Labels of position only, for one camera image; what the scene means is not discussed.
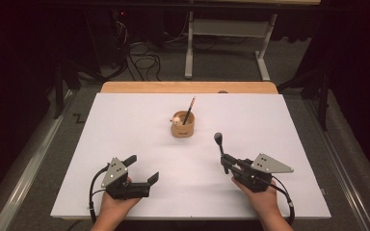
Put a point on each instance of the wooden table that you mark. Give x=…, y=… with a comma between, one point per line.
x=160, y=87

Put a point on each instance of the person's right hand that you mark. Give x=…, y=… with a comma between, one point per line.
x=263, y=202

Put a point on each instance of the black stand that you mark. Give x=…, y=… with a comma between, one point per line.
x=323, y=96
x=58, y=89

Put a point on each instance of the white desk frame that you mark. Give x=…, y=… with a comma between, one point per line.
x=228, y=27

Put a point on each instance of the black makeup brush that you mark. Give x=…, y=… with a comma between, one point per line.
x=218, y=138

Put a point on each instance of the metal floor rail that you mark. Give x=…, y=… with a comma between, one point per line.
x=29, y=173
x=343, y=166

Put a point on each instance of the black equipment with red light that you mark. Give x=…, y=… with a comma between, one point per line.
x=120, y=32

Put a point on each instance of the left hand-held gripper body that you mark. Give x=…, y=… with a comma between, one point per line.
x=118, y=187

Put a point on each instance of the wooden pen holder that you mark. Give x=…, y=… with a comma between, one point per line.
x=183, y=131

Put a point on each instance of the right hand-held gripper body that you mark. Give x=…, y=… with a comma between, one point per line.
x=253, y=179

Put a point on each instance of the white board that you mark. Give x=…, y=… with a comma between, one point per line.
x=109, y=128

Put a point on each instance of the person's left hand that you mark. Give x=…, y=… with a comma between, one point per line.
x=117, y=208

